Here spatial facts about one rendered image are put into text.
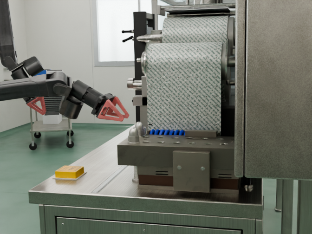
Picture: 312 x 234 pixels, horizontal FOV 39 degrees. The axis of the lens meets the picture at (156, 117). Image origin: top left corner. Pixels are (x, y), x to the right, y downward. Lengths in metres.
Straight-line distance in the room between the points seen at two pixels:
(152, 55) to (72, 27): 6.19
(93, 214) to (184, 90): 0.47
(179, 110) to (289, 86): 0.90
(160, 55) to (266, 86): 0.90
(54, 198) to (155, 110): 0.42
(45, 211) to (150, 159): 0.34
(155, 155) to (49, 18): 6.62
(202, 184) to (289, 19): 0.76
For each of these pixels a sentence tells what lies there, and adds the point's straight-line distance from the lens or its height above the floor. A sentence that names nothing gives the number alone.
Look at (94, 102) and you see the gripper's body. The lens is 1.45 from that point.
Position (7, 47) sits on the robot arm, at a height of 1.31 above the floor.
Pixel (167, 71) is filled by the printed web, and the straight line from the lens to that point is 1.40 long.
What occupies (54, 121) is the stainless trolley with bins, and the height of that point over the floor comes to 0.29.
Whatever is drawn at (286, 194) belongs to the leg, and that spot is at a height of 0.45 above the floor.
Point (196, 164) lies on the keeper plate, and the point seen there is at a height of 0.99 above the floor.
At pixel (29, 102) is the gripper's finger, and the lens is 1.84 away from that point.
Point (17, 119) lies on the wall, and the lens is 7.66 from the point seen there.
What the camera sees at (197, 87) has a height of 1.17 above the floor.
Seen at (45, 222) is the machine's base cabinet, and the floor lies 0.81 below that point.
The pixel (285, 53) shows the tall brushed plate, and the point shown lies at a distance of 0.53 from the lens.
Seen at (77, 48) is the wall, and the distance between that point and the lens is 7.54.
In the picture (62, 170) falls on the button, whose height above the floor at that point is 0.92.
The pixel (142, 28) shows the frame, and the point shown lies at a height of 1.37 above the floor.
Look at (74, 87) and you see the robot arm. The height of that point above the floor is 1.18.
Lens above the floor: 1.30
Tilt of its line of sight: 9 degrees down
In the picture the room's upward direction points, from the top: 1 degrees counter-clockwise
